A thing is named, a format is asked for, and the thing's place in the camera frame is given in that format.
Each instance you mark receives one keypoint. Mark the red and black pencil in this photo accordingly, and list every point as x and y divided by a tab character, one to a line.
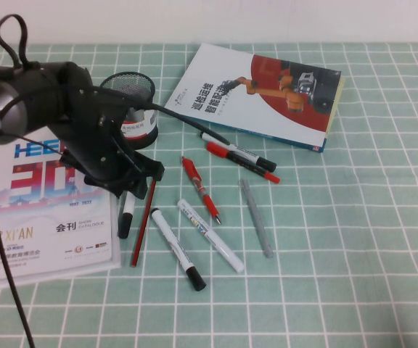
142	232

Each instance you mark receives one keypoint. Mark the white paint marker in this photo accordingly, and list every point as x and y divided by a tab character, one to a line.
210	235

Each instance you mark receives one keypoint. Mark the white marker with black cap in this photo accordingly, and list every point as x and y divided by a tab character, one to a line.
127	207
241	152
176	246

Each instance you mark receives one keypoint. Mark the white HEEC show catalogue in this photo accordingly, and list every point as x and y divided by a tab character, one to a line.
49	217

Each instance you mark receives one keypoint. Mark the black mesh pen holder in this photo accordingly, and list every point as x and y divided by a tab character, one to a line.
142	139

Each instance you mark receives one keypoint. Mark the green checked tablecloth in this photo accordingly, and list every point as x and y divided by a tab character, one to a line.
339	235

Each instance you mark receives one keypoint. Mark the red gel pen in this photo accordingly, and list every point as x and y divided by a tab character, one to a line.
198	185

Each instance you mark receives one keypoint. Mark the red and black marker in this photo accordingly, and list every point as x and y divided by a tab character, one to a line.
216	148

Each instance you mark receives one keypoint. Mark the grey pen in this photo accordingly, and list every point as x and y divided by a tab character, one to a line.
256	217

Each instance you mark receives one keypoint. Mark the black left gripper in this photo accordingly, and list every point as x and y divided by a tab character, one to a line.
96	145

